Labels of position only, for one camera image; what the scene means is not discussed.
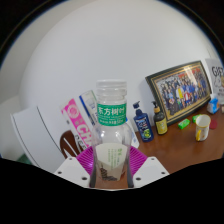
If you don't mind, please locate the white mug with yellow handle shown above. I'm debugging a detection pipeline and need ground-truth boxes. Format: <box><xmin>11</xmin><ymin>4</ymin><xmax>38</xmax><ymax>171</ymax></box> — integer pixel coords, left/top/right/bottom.
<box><xmin>194</xmin><ymin>114</ymin><xmax>212</xmax><ymax>142</ymax></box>

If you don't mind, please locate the dark blue pump bottle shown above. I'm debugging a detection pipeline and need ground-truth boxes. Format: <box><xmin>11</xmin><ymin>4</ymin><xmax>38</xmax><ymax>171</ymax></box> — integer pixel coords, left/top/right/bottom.
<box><xmin>132</xmin><ymin>101</ymin><xmax>155</xmax><ymax>143</ymax></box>

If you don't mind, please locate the clear green-labelled water bottle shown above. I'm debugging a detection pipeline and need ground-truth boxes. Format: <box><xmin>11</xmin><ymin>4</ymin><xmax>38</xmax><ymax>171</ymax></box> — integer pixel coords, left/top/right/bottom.
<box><xmin>89</xmin><ymin>79</ymin><xmax>135</xmax><ymax>189</ymax></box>

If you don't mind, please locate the white blue-capped lotion bottle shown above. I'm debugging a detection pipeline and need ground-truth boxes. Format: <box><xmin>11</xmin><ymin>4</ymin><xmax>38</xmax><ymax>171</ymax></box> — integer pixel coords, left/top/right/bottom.
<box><xmin>126</xmin><ymin>118</ymin><xmax>140</xmax><ymax>149</ymax></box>

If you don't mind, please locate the flat round red coaster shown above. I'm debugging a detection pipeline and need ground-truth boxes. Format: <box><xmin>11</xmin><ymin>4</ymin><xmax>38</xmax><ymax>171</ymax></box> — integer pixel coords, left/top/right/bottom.
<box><xmin>209</xmin><ymin>118</ymin><xmax>218</xmax><ymax>130</ymax></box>

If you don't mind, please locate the pink tall tube box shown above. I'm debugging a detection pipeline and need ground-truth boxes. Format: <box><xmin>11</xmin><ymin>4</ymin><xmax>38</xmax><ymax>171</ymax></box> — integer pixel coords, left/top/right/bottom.
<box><xmin>59</xmin><ymin>98</ymin><xmax>94</xmax><ymax>155</ymax></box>

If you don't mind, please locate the framed group photo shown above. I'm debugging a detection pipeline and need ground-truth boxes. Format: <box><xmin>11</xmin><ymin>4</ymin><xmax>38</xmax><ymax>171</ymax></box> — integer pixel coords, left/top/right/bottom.
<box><xmin>145</xmin><ymin>60</ymin><xmax>213</xmax><ymax>127</ymax></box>

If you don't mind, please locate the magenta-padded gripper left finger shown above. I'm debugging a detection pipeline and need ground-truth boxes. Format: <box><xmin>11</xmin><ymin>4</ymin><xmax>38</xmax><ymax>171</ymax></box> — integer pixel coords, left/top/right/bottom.
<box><xmin>53</xmin><ymin>146</ymin><xmax>96</xmax><ymax>188</ymax></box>

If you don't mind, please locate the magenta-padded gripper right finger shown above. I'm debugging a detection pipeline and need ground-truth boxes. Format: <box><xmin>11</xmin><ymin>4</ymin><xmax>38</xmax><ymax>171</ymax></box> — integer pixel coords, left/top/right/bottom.
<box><xmin>128</xmin><ymin>145</ymin><xmax>170</xmax><ymax>188</ymax></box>

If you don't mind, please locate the white printed paper gift bag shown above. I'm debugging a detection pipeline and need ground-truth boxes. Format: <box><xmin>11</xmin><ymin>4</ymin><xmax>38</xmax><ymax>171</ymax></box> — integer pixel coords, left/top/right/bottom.
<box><xmin>204</xmin><ymin>58</ymin><xmax>224</xmax><ymax>98</ymax></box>

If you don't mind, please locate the brown yellow-labelled pump bottle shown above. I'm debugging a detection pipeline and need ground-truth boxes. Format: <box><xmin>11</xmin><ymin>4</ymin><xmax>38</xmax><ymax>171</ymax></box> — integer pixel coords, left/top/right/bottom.
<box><xmin>151</xmin><ymin>100</ymin><xmax>169</xmax><ymax>136</ymax></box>

